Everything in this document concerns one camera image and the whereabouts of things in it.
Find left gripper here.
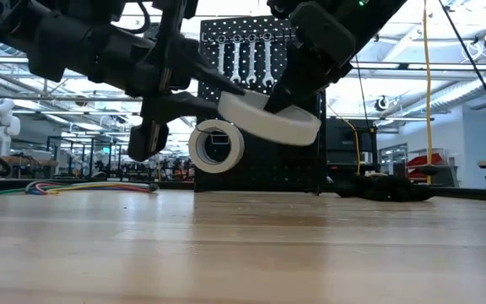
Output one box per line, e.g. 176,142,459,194
127,0,246,163

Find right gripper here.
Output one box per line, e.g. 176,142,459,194
263,1,358,115

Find silver combination wrench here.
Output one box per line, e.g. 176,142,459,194
230,34,244,84
246,33,258,86
216,35,228,78
262,32,275,89

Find black perforated peg board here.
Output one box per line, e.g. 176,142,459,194
192,15,329,194

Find black equipment cabinet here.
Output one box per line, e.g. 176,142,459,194
326,116,380,175

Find black lumpy bundle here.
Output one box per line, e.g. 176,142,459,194
331,173,436,203

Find red storage bins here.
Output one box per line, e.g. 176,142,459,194
405,152,445,181

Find wooden workbench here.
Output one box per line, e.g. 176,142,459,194
0,155,58,178

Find chrome wire hook rack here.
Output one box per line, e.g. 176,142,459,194
202,30,300,46

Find thin curved yellow cable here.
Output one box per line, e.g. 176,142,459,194
327,103,362,176

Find black aluminium table frame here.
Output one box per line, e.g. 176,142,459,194
0,176,486,203

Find long yellow cable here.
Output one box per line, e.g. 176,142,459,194
420,0,434,186

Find bundle of coloured cables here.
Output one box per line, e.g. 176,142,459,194
0,180,159,197

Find thin black cable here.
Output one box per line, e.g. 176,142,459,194
439,0,486,144

